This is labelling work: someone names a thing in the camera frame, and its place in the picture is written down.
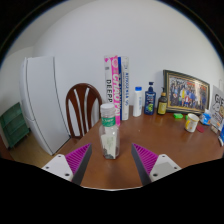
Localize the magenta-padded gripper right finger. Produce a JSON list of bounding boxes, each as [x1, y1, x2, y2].
[[130, 143, 183, 186]]

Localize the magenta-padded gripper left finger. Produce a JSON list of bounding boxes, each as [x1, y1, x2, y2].
[[41, 143, 93, 186]]

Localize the clear green-labelled water bottle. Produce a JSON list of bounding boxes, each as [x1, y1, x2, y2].
[[98, 102, 121, 160]]

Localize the brown wooden chair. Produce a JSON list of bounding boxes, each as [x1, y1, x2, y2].
[[64, 82, 104, 139]]

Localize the brown yellow-labelled pump bottle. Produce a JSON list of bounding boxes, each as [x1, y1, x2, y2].
[[156, 87, 168, 116]]

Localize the dark blue pump bottle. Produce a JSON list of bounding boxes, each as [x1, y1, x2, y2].
[[143, 81, 157, 116]]

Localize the white blue-capped lotion bottle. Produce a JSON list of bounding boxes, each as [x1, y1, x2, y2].
[[132, 86, 144, 118]]

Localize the flat round red coaster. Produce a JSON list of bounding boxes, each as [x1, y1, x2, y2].
[[196, 123, 206, 134]]

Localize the green cabinet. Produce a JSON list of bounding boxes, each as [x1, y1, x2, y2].
[[0, 101, 31, 149]]

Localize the framed group photo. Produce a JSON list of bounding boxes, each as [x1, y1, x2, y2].
[[162, 69, 211, 115]]

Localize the pink tall tube box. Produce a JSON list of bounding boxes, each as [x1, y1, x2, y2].
[[104, 55, 122, 128]]

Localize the white printed paper gift bag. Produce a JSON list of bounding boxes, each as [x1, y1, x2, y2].
[[209, 84, 224, 133]]

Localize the white mug with yellow handle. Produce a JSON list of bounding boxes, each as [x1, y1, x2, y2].
[[184, 113, 200, 134]]

